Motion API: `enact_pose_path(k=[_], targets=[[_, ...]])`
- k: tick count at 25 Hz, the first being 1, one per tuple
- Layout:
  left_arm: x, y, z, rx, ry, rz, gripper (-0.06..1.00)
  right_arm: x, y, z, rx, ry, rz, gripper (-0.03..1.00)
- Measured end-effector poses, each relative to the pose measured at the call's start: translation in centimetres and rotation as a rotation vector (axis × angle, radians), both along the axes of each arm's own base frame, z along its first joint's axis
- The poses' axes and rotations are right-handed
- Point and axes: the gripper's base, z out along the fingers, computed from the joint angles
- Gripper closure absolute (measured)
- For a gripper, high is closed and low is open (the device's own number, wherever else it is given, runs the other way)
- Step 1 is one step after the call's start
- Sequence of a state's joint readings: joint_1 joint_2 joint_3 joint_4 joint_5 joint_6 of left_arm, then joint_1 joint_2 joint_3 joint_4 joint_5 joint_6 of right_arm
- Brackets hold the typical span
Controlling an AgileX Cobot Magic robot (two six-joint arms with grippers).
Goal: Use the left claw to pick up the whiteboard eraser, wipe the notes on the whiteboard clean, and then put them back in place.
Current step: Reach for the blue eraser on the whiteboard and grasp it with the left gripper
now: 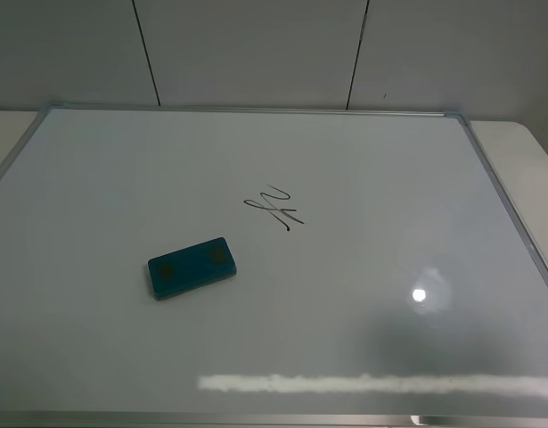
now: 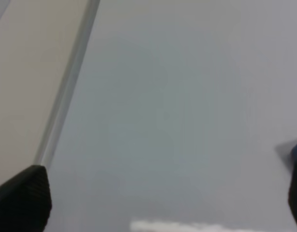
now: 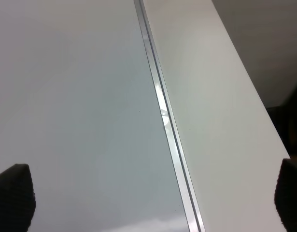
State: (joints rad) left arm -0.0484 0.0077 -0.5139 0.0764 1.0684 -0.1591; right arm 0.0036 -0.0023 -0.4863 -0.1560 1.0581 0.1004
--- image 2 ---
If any white whiteboard with aluminium frame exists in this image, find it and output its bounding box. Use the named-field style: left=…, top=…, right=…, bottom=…
left=46, top=0, right=297, bottom=232

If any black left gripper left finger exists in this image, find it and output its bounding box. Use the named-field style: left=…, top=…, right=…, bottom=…
left=0, top=165, right=52, bottom=232

